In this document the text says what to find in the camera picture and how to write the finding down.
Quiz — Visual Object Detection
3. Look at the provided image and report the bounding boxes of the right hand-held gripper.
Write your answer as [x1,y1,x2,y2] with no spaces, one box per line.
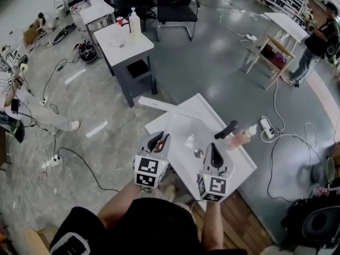
[195,142,236,203]

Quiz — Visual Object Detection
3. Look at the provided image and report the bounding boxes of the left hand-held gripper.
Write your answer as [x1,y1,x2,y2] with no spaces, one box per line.
[132,131,171,189]

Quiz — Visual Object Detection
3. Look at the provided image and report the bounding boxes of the person's right forearm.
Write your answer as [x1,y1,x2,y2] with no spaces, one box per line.
[200,200,227,252]

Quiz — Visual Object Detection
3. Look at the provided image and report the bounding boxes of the person's left forearm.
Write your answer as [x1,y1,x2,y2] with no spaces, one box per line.
[97,181,150,230]

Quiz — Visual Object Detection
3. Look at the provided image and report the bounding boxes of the pink soap bottle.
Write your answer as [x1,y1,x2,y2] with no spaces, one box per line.
[226,129,247,151]

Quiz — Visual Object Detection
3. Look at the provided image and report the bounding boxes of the black faucet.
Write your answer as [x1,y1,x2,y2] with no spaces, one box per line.
[214,120,239,140]

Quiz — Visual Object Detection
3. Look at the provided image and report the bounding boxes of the long white bar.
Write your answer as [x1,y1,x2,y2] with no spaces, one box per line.
[138,95,199,116]

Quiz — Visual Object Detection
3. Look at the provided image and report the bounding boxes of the beige squeeze bottle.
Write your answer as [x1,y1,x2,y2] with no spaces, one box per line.
[240,123,258,145]

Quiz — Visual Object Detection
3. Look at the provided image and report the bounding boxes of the person's beige shoe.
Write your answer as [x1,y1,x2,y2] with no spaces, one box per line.
[164,184,176,202]

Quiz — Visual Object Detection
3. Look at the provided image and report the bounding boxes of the wooden platform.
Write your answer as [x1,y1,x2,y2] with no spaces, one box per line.
[190,189,275,255]

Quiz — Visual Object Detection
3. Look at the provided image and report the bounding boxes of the person's black shirt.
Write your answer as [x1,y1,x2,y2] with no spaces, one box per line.
[49,197,249,255]

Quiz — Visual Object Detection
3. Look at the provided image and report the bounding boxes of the grey table with white top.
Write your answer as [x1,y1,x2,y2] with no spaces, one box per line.
[93,22,158,108]

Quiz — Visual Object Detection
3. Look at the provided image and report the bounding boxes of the metal bucket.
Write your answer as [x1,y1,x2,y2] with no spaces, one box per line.
[311,156,336,186]

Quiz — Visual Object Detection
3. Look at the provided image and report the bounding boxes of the clear glass bowl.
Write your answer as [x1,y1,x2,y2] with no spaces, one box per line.
[109,31,127,49]

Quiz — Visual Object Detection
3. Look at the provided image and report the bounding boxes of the black basket of tools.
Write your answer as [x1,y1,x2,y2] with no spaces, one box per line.
[78,43,99,64]

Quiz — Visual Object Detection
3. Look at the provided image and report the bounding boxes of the white pump bottle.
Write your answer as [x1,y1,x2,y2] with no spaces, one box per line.
[128,7,142,43]

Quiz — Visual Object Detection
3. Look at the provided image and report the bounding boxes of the white wooden shelf table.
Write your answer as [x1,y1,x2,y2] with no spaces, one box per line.
[240,12,309,90]

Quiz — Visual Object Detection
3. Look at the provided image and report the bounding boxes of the black office chair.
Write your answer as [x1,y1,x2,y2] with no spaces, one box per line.
[155,0,201,43]

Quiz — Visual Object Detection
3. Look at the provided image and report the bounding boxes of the small white table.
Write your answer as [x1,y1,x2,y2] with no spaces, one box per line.
[79,1,116,33]

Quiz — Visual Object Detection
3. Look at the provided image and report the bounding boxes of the wooden stool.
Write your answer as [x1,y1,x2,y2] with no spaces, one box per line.
[23,225,58,252]

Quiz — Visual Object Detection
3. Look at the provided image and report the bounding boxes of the cardboard box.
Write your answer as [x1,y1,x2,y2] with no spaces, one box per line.
[22,20,44,47]

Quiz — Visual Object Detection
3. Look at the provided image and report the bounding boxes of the black cable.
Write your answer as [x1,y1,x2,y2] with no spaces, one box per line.
[53,147,120,193]

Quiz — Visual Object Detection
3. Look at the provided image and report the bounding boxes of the white cable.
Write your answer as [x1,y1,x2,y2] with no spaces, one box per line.
[265,78,324,204]

